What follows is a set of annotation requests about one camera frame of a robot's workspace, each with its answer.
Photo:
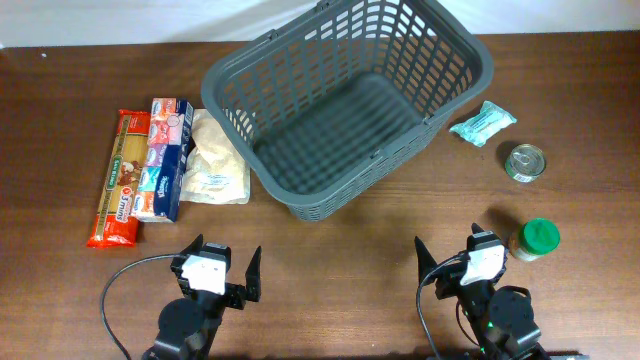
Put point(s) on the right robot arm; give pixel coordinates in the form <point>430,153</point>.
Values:
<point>502,321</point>

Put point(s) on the red spaghetti pasta packet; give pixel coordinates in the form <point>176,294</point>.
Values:
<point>115,225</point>

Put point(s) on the silver tin can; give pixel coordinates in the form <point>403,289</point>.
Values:
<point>525,163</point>

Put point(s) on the green lid jar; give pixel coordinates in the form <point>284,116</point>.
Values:
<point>533,240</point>

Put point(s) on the beige grain pouch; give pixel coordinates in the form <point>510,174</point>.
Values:
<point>216,174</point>

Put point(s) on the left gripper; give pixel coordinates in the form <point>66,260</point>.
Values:
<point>238,292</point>

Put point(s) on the mint green wipes packet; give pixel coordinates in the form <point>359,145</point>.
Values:
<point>489,121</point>

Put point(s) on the blue Kleenex tissue multipack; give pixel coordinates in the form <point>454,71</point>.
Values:
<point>158,196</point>

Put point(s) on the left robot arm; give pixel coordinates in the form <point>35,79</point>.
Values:
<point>187,326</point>

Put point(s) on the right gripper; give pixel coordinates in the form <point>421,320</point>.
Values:
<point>450,280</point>

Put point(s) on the grey plastic basket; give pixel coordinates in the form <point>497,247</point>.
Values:
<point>325,106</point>

